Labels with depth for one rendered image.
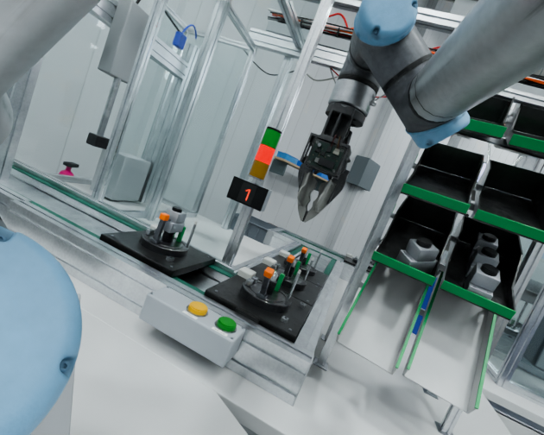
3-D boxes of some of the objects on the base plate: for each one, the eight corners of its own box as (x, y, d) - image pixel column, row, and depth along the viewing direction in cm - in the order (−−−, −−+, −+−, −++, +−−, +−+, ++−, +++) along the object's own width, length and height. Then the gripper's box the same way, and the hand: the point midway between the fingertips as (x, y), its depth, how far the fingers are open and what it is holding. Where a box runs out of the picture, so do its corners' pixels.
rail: (293, 406, 63) (313, 360, 62) (0, 233, 85) (10, 197, 84) (298, 392, 68) (317, 348, 67) (21, 232, 91) (31, 198, 89)
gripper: (319, 95, 52) (273, 211, 54) (371, 110, 50) (320, 232, 52) (325, 111, 60) (284, 212, 63) (370, 125, 58) (325, 230, 60)
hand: (306, 215), depth 60 cm, fingers closed
